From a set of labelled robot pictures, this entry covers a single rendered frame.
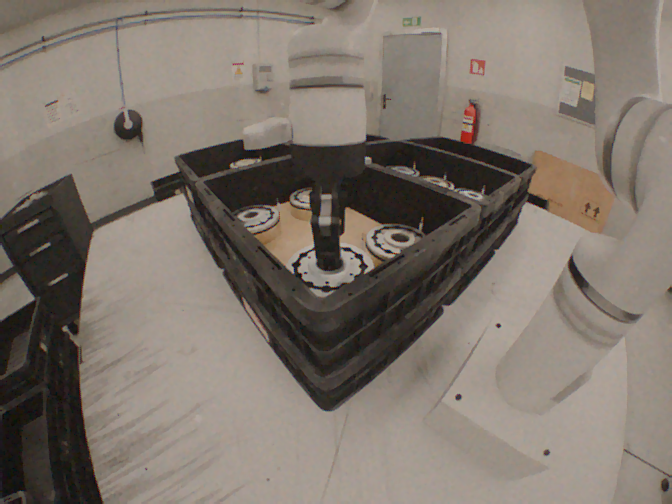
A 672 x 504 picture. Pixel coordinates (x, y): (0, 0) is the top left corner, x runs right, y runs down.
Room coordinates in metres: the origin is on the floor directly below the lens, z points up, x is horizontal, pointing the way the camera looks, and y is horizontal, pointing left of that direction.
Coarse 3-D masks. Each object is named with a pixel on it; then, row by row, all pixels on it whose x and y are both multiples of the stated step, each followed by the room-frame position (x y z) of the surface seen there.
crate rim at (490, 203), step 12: (372, 144) 0.70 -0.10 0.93; (408, 144) 0.74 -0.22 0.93; (456, 156) 0.62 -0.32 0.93; (384, 168) 0.45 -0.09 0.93; (492, 168) 0.54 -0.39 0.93; (420, 180) 0.39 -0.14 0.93; (516, 180) 0.46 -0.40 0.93; (456, 192) 0.35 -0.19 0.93; (504, 192) 0.37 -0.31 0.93; (480, 204) 0.31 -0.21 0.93; (492, 204) 0.33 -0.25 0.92; (480, 216) 0.31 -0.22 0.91
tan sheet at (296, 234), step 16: (288, 208) 0.49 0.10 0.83; (288, 224) 0.42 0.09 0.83; (304, 224) 0.42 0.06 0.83; (352, 224) 0.42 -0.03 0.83; (368, 224) 0.42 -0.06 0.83; (272, 240) 0.36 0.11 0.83; (288, 240) 0.36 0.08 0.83; (304, 240) 0.36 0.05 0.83; (352, 240) 0.36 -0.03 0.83; (288, 256) 0.31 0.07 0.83
